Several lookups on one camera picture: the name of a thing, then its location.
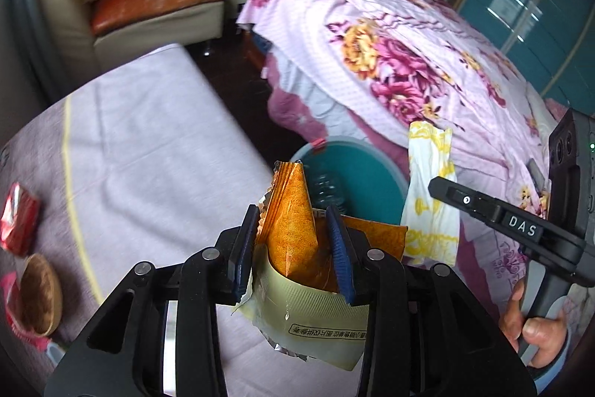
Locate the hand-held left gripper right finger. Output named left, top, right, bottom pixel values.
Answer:
left=324, top=204, right=537, bottom=397

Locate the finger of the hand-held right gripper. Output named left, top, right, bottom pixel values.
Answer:
left=428, top=176, right=586, bottom=274

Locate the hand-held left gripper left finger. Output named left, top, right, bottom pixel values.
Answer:
left=44, top=204, right=261, bottom=397

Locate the orange yellow snack bag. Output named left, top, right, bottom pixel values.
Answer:
left=232, top=160, right=410, bottom=372

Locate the clear plastic bottle green label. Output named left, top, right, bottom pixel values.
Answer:
left=307, top=171, right=349, bottom=212

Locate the white yellow tissue wrapper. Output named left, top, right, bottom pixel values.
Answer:
left=401, top=121, right=461, bottom=266

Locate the teal plastic bin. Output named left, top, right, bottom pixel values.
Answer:
left=288, top=135, right=410, bottom=235

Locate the brown paper bowl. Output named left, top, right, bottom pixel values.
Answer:
left=19, top=253, right=63, bottom=336

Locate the red foil wrapper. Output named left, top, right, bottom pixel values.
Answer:
left=0, top=182, right=42, bottom=257

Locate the person's right hand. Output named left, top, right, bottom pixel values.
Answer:
left=499, top=276, right=572, bottom=371

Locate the pink white bed sheet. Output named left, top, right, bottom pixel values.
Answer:
left=265, top=53, right=595, bottom=323

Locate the teal wardrobe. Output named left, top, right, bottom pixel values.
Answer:
left=458, top=0, right=595, bottom=114

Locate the pink floral quilt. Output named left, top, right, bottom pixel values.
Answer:
left=236, top=0, right=572, bottom=165

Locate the cream leather sofa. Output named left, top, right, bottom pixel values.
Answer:
left=36, top=0, right=228, bottom=74

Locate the grey blue curtain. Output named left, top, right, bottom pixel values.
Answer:
left=7, top=0, right=47, bottom=109

